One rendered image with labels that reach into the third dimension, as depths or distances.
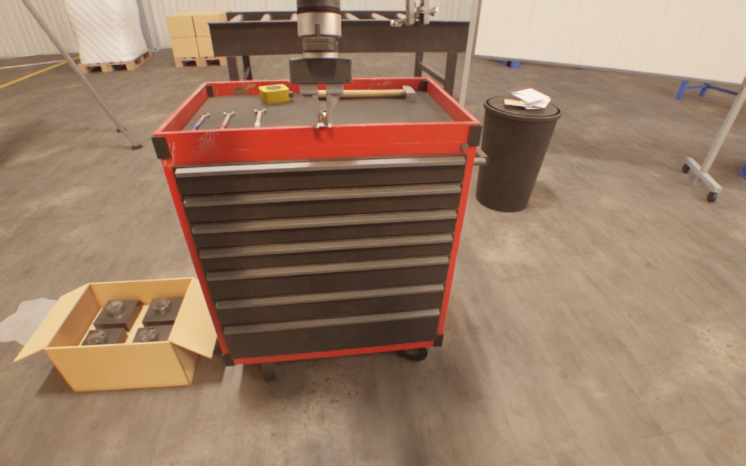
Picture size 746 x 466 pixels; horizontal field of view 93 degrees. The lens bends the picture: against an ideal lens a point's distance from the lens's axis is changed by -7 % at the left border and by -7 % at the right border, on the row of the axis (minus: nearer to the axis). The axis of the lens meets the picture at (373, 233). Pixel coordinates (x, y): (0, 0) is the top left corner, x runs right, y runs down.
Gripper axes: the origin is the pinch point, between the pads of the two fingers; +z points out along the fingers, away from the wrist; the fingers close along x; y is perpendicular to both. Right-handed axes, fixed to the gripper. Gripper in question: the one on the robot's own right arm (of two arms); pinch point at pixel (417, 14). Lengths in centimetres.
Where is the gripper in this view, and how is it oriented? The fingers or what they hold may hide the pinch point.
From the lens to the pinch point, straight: 87.3
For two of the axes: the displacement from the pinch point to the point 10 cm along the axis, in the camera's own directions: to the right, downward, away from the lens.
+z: 0.2, 9.2, 3.9
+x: 9.8, -0.9, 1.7
